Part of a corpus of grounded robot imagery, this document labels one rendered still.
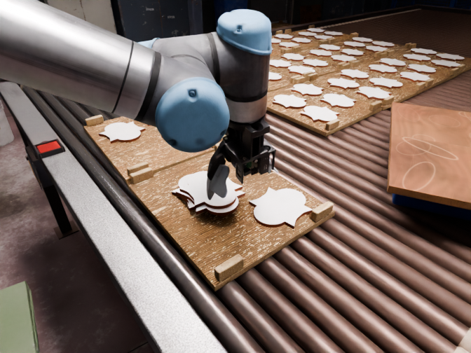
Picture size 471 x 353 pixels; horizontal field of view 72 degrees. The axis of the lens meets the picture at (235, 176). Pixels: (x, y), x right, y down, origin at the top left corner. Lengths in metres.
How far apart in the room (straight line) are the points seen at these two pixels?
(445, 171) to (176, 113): 0.67
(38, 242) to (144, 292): 1.70
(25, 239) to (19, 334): 1.69
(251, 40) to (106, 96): 0.21
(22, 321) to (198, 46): 0.56
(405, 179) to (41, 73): 0.68
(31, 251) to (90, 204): 1.41
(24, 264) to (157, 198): 1.48
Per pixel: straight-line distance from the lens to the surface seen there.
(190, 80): 0.33
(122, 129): 1.18
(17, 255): 2.31
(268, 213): 0.76
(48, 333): 1.87
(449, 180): 0.83
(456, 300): 0.75
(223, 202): 0.74
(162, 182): 0.89
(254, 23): 0.47
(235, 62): 0.47
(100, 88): 0.33
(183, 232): 0.73
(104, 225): 0.83
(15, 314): 0.75
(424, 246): 0.83
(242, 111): 0.51
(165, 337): 0.61
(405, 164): 0.84
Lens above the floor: 1.44
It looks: 35 degrees down
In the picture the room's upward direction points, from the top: straight up
